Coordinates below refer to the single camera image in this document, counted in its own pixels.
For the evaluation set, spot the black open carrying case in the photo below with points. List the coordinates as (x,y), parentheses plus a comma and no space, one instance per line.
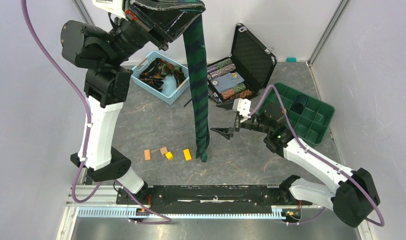
(245,72)

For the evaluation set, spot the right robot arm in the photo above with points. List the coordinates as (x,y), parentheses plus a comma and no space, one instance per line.
(350,194)

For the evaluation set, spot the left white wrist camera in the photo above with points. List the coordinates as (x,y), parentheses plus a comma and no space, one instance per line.
(116,7)

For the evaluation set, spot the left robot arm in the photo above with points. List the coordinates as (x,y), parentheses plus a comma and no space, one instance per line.
(102,53)

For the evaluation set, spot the aluminium slotted rail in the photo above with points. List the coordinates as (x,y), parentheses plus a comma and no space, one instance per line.
(111,202)

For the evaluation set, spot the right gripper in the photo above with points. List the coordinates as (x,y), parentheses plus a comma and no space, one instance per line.
(227,132)

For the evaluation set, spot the yellow rectangular block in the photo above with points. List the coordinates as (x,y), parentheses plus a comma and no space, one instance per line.
(187,155)

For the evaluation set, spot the orange wooden block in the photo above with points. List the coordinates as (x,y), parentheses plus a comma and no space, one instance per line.
(147,155)

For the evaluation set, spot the rolled navy tie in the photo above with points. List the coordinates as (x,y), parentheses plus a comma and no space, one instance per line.
(300,104)

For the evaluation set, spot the brown wooden block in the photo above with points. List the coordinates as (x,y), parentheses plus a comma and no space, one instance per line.
(163,150)

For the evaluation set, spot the light blue perforated basket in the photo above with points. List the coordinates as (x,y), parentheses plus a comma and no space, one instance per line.
(170,92)

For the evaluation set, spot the green navy striped tie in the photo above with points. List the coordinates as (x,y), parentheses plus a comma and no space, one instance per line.
(197,67)

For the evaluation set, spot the small yellow cube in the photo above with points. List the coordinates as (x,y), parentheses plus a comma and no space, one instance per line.
(169,155)

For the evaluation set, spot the teal small block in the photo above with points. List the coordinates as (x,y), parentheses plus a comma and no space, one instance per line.
(291,59)

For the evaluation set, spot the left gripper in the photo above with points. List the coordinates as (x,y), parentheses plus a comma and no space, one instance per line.
(163,21)

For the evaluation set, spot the green compartment tray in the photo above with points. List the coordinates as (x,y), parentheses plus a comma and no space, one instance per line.
(313,123)

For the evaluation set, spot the pile of dark ties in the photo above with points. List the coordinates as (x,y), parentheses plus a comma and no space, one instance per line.
(158,70)

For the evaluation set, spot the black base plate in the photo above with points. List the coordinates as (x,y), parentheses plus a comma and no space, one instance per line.
(216,199)

